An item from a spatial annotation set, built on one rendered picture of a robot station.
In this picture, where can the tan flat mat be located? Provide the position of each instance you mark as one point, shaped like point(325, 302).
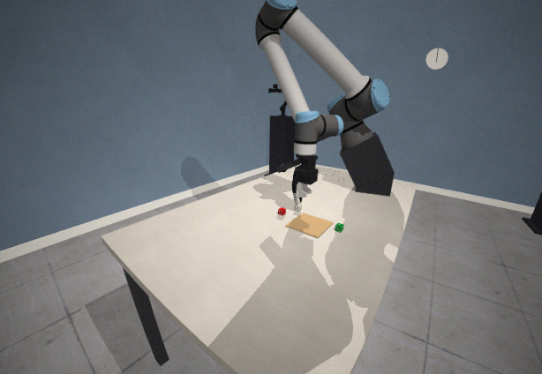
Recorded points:
point(309, 225)

